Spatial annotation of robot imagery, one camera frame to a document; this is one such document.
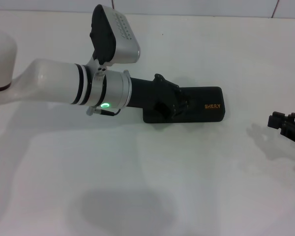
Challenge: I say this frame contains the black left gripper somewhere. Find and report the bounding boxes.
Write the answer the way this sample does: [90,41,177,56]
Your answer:
[126,73,190,121]

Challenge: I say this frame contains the black glasses case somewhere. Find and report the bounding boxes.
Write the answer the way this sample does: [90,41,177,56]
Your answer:
[142,86,227,124]

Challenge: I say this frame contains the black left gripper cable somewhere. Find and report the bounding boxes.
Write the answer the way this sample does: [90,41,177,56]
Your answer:
[86,107,121,117]

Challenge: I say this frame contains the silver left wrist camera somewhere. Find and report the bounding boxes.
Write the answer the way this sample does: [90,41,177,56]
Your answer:
[85,4,141,74]

